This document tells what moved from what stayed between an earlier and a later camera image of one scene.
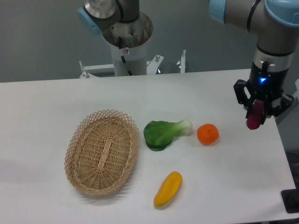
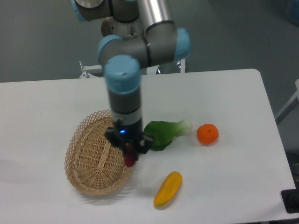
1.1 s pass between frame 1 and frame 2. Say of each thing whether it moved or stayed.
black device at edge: stayed
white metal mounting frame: stayed
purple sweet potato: moved
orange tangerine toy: stayed
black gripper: moved
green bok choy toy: stayed
